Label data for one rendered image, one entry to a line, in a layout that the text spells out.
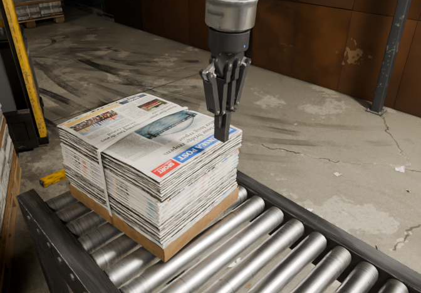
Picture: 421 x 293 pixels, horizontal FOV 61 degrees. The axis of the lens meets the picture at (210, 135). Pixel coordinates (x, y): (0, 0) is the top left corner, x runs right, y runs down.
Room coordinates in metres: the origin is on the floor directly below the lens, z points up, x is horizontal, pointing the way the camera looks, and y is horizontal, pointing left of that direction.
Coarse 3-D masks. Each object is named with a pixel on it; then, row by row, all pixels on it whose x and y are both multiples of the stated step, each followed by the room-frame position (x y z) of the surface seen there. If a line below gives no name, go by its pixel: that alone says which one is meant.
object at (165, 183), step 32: (160, 128) 0.78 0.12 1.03; (192, 128) 0.77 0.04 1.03; (128, 160) 0.63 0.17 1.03; (160, 160) 0.63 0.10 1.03; (192, 160) 0.63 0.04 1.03; (224, 160) 0.73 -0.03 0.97; (128, 192) 0.62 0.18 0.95; (160, 192) 0.56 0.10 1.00; (192, 192) 0.64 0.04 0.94; (224, 192) 0.73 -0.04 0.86; (128, 224) 0.63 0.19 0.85; (160, 224) 0.56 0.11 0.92; (192, 224) 0.63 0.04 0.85
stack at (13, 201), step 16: (0, 160) 1.64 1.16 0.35; (0, 176) 1.54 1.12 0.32; (0, 192) 1.44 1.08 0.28; (16, 192) 1.73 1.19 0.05; (0, 208) 1.37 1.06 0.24; (16, 208) 1.62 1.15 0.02; (0, 224) 1.30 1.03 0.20; (0, 240) 1.22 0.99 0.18; (0, 272) 1.08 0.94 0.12; (0, 288) 1.00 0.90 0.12
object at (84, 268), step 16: (32, 192) 0.81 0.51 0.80; (32, 208) 0.74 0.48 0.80; (48, 208) 0.74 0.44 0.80; (32, 224) 0.73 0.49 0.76; (48, 224) 0.68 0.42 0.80; (48, 240) 0.63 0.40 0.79; (64, 240) 0.63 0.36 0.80; (48, 256) 0.67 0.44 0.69; (64, 256) 0.58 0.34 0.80; (80, 256) 0.58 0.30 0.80; (64, 272) 0.59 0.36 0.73; (80, 272) 0.53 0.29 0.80; (96, 272) 0.53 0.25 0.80; (80, 288) 0.52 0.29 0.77; (96, 288) 0.49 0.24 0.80; (112, 288) 0.49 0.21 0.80
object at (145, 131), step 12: (156, 120) 0.82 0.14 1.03; (168, 120) 0.82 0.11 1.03; (132, 132) 0.76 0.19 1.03; (144, 132) 0.76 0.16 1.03; (96, 144) 0.70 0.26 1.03; (120, 144) 0.70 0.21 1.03; (96, 156) 0.69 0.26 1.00; (108, 156) 0.66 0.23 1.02; (108, 168) 0.67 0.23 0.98; (108, 180) 0.67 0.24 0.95; (108, 192) 0.67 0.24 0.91
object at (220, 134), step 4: (224, 116) 0.65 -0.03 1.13; (228, 116) 0.65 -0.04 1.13; (224, 120) 0.65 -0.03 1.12; (224, 124) 0.65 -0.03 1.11; (216, 128) 0.66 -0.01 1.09; (220, 128) 0.65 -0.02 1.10; (224, 128) 0.64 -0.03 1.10; (216, 132) 0.66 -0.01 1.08; (220, 132) 0.65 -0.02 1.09; (224, 132) 0.64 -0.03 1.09; (216, 136) 0.66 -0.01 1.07; (220, 136) 0.65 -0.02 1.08; (224, 136) 0.64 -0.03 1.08; (220, 140) 0.65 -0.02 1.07; (224, 140) 0.64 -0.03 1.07
